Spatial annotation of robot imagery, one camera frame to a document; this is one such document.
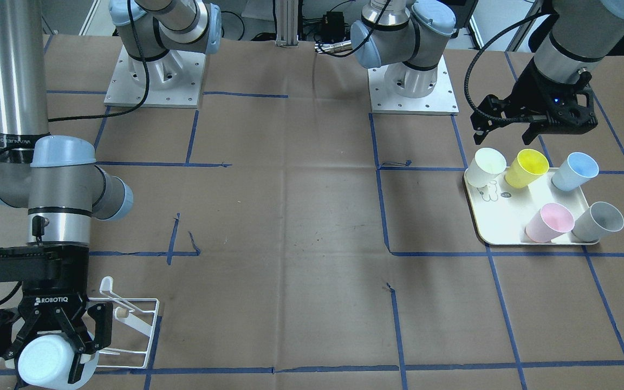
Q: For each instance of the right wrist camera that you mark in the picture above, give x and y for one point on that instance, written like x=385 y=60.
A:
x=40 y=263

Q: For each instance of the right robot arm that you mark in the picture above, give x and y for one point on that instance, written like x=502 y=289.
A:
x=54 y=177

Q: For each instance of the yellow cup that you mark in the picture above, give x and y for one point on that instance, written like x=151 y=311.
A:
x=528 y=166

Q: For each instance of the light blue cup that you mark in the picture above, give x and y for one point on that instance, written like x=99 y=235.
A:
x=47 y=360
x=577 y=169

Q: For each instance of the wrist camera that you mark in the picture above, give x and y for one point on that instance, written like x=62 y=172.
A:
x=495 y=113
x=40 y=263

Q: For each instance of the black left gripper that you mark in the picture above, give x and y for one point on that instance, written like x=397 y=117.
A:
x=530 y=88

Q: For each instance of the grey cup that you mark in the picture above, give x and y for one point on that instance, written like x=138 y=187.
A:
x=600 y=220

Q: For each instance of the white wire cup rack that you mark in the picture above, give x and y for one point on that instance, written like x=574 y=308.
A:
x=134 y=321

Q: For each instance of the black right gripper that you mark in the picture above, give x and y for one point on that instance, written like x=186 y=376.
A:
x=54 y=292

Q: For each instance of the cream white cup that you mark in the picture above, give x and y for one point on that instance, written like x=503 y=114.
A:
x=487 y=164

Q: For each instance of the pink cup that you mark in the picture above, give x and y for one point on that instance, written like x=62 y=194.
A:
x=550 y=222

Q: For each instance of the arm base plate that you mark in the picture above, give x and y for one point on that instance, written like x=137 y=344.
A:
x=175 y=81
x=397 y=89

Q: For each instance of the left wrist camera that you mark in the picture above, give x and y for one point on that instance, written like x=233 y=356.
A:
x=495 y=113

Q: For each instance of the aluminium frame post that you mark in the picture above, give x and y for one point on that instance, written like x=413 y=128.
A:
x=287 y=22

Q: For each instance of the cream serving tray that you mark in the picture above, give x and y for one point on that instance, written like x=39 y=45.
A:
x=501 y=212

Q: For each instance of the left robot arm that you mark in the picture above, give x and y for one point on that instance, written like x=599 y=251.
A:
x=579 y=35

